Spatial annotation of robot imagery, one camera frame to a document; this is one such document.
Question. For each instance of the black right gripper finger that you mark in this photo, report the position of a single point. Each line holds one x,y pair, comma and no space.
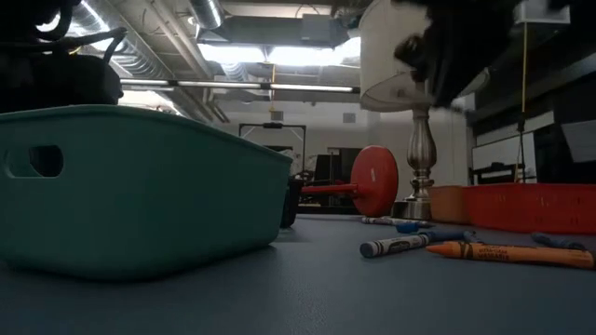
449,86

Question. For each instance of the grey-blue crayon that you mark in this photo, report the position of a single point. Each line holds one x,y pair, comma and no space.
449,236

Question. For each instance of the white-wrapped grey crayon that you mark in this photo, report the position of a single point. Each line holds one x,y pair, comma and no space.
379,221

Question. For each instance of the dark grey crayon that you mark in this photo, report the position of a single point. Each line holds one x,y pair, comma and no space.
396,245

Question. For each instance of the orange crayon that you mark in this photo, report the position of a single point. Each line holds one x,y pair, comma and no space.
512,254

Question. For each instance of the blue-grey crayon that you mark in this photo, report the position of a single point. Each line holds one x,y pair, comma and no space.
556,242

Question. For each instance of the black slotted plastic basket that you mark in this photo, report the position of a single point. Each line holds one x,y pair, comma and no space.
291,205

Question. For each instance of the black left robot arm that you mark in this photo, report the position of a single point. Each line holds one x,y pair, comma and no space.
18,18

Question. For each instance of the whiteboard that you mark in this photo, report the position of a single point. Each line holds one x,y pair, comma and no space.
498,151

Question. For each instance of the silver table lamp cream shade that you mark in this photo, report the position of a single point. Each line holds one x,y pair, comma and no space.
377,46

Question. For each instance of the orange plastic bin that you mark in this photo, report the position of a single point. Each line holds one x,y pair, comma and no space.
447,205

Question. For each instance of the red disc on red rod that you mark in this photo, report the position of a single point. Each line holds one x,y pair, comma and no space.
375,181

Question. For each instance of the teal plastic bin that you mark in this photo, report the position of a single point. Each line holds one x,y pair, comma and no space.
139,195

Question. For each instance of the grey flat panel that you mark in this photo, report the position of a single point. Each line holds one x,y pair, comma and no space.
579,139

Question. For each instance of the black cabinet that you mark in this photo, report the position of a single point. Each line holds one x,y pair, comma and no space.
333,167

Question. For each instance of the small blue crayon piece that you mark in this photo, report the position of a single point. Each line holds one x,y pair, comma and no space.
410,227

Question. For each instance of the red slotted plastic basket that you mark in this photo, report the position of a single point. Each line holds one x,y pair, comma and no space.
531,209

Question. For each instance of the grey ceiling ventilation unit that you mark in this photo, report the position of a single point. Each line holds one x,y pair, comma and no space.
279,30

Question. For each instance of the long fluorescent light tube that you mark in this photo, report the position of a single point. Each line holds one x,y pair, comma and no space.
261,85

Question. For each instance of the grey wall vent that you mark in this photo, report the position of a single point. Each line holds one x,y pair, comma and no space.
349,117

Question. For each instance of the round silver ceiling duct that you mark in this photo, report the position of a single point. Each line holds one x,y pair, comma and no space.
207,11

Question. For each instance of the black metal frame rack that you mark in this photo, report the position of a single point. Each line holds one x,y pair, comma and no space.
272,125

